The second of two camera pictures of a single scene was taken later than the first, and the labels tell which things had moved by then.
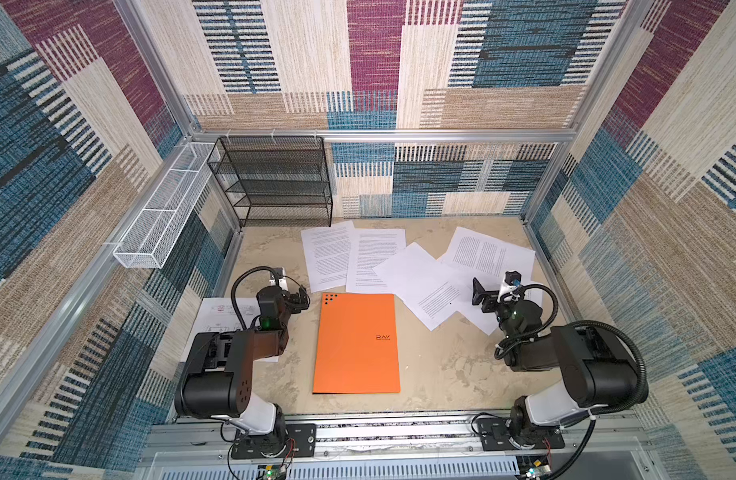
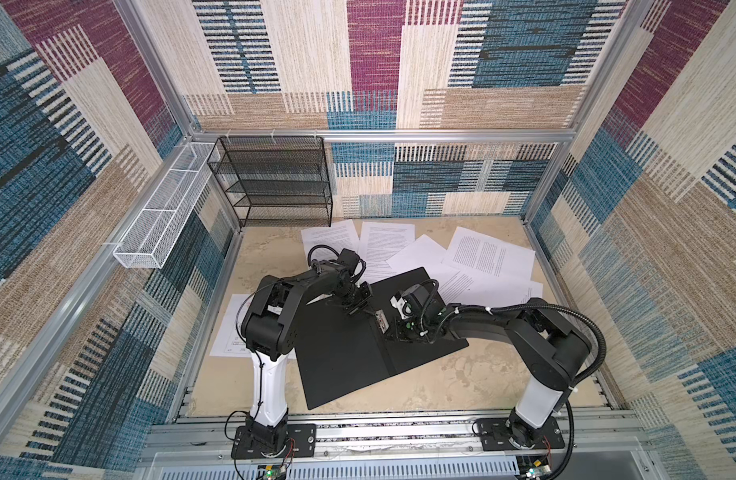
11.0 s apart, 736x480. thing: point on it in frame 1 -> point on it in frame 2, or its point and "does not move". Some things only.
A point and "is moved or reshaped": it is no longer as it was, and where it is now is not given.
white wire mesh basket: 154,232 does not move
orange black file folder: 356,346 is moved or reshaped
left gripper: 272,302 -> 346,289
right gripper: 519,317 -> 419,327
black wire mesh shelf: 275,181 does not move
